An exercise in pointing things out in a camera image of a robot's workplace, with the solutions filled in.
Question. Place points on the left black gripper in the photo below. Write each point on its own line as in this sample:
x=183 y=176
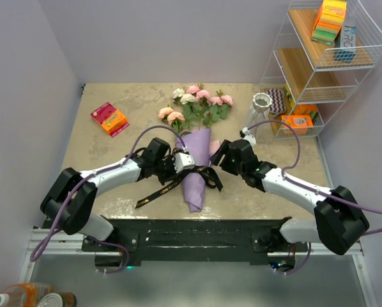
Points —
x=171 y=160

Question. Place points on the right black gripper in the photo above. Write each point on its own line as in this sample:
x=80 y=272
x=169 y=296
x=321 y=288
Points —
x=223 y=149

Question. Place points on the black gold-lettered ribbon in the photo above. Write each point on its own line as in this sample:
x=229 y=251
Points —
x=208 y=174

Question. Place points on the purple wrapping paper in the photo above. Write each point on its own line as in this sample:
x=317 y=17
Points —
x=200 y=147

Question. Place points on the pink white flower bunch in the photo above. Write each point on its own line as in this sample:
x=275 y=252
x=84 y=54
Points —
x=194 y=108

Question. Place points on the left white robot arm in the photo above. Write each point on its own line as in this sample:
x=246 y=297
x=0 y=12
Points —
x=70 y=200

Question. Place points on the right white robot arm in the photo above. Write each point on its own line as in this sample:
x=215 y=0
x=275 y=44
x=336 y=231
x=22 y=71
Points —
x=337 y=222

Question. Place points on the white ribbed vase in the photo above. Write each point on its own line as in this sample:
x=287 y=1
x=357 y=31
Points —
x=259 y=109

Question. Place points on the pink orange snack box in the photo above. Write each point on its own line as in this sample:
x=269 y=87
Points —
x=112 y=120

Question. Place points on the orange box on shelf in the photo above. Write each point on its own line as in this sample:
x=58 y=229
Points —
x=301 y=124

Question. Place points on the orange green sponge pack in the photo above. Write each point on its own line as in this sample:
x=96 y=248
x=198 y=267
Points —
x=310 y=110

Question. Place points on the blue white tall box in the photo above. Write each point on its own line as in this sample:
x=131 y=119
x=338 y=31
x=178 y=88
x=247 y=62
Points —
x=345 y=43

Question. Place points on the metal tin can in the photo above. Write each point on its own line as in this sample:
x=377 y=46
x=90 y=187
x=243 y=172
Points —
x=58 y=299

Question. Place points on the colourful sponge pack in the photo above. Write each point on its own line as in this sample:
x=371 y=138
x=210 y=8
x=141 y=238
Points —
x=329 y=21

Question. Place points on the orange juice bottle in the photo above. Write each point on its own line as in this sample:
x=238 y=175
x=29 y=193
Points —
x=24 y=294

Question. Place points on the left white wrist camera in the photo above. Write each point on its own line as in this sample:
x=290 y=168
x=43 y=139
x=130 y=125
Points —
x=183 y=161

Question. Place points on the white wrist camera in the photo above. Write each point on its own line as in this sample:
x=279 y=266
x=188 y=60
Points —
x=183 y=161
x=247 y=136

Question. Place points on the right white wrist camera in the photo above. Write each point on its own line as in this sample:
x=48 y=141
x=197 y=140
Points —
x=247 y=136

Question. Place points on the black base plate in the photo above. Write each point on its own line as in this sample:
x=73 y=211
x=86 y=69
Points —
x=191 y=240

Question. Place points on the aluminium rail frame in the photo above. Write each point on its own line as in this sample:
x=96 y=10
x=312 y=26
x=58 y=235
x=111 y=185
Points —
x=316 y=277

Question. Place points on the white wire shelf rack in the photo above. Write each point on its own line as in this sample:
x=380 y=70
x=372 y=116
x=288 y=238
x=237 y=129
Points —
x=306 y=71

